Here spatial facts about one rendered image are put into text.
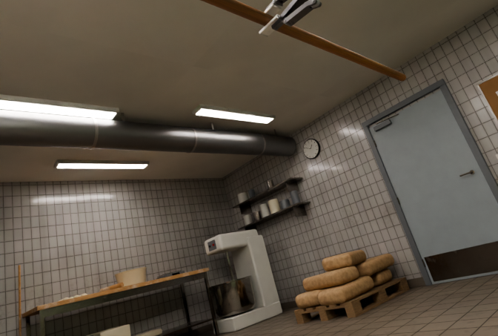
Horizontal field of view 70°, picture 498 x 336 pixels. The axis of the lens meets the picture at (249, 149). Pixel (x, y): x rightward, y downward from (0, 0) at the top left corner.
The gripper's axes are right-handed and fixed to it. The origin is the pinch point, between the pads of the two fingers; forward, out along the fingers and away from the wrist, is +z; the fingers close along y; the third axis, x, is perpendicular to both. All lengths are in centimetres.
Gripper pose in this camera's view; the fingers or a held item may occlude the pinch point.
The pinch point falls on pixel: (270, 20)
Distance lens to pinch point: 97.3
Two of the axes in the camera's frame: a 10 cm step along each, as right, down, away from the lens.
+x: 7.3, 0.5, 6.8
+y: 2.5, 9.1, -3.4
